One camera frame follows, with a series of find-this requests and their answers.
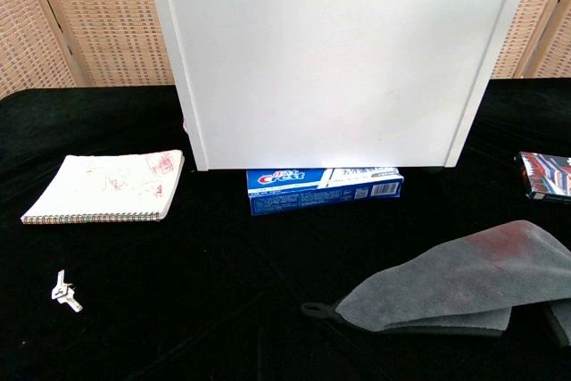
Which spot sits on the grey towel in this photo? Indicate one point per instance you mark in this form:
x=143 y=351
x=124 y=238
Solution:
x=464 y=278

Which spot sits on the white cabinet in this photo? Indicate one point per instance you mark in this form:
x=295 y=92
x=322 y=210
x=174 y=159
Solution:
x=321 y=64

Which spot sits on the black tablecloth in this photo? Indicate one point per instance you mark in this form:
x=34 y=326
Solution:
x=223 y=287

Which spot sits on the blue toothpaste box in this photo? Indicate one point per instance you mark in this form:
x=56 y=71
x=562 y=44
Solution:
x=312 y=196

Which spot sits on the white spiral notebook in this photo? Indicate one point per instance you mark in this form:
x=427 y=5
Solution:
x=107 y=187

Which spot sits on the woven rattan folding screen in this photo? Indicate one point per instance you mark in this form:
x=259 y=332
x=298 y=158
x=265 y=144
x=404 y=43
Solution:
x=89 y=19

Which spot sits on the small white clip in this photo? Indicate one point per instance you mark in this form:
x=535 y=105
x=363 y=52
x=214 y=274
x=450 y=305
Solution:
x=64 y=292

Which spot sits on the colourful printed card box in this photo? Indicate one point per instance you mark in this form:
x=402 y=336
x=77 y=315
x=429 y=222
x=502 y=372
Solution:
x=546 y=176

